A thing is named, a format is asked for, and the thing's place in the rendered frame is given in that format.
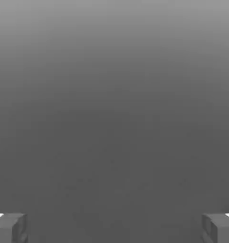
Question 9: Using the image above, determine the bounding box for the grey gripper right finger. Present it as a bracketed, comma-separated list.
[201, 213, 229, 243]

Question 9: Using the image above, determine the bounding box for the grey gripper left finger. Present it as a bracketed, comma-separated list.
[0, 213, 29, 243]

